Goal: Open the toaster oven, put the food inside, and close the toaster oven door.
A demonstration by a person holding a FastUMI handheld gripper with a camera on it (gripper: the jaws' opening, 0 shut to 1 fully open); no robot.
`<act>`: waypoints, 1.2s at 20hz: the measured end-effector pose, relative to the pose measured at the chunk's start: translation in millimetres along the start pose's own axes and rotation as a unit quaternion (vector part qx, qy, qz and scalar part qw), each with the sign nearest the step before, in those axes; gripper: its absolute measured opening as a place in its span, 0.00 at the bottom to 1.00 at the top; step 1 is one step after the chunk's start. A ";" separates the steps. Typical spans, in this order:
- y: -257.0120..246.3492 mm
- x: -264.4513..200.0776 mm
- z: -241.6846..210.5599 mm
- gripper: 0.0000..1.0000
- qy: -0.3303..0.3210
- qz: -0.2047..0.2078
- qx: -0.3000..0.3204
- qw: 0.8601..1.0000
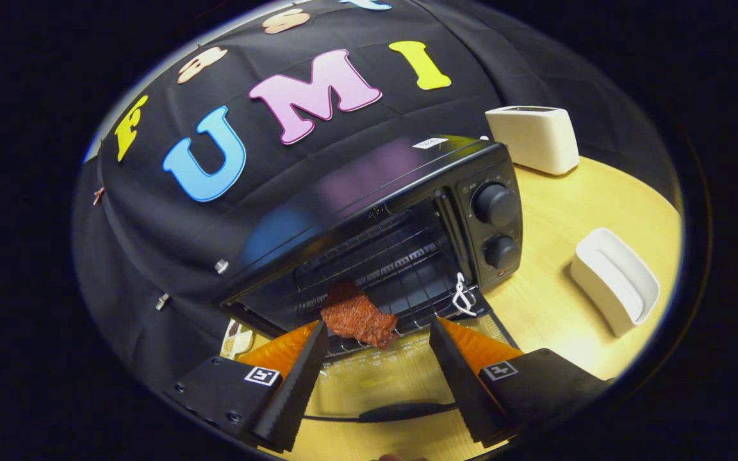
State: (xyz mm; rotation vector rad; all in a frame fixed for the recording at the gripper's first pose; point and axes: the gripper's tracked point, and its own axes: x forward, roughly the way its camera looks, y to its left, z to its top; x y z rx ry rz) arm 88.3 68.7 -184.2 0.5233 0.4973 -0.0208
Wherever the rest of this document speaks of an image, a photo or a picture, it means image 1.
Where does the white toaster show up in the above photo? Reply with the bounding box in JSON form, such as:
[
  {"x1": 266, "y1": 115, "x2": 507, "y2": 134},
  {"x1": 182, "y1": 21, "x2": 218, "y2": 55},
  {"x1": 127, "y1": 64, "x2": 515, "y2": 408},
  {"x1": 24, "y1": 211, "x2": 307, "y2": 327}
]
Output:
[{"x1": 485, "y1": 106, "x2": 580, "y2": 176}]

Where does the red-brown meat steak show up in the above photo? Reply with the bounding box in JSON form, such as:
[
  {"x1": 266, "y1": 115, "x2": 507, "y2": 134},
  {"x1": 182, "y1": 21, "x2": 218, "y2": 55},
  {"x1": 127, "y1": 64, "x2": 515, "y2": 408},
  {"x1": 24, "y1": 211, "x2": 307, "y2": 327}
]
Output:
[{"x1": 320, "y1": 280, "x2": 399, "y2": 350}]

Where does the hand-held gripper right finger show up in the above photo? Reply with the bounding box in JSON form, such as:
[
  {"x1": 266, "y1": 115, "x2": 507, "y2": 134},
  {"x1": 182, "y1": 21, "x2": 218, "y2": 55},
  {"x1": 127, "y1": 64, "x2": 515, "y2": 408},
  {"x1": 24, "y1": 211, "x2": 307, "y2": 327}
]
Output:
[{"x1": 429, "y1": 317, "x2": 613, "y2": 449}]

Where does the black toaster oven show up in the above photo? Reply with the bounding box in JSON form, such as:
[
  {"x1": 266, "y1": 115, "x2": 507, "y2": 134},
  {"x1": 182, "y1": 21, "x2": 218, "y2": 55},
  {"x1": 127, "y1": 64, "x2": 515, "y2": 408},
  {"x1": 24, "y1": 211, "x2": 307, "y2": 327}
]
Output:
[{"x1": 215, "y1": 134, "x2": 525, "y2": 425}]

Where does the white string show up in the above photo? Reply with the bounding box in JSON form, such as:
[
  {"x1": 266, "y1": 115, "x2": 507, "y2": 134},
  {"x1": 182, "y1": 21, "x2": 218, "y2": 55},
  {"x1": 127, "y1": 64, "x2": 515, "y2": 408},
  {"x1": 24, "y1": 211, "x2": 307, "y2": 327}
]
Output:
[{"x1": 452, "y1": 272, "x2": 477, "y2": 318}]

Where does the divided white snack plate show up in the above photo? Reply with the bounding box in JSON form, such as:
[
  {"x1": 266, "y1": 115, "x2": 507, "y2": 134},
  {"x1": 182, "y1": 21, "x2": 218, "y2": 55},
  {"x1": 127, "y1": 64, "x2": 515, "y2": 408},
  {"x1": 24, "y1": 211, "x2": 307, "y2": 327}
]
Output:
[{"x1": 220, "y1": 319, "x2": 254, "y2": 359}]

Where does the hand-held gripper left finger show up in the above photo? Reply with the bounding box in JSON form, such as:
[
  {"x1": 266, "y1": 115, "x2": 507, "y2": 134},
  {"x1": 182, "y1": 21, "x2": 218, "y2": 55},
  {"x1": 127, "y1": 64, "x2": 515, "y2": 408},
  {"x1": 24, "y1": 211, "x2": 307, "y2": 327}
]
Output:
[{"x1": 164, "y1": 320, "x2": 330, "y2": 454}]

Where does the white oblong tray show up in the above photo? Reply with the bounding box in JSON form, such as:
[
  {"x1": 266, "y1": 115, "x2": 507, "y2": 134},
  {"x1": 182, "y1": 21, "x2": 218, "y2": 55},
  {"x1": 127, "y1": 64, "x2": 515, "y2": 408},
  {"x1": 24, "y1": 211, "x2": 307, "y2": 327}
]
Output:
[{"x1": 570, "y1": 227, "x2": 661, "y2": 338}]

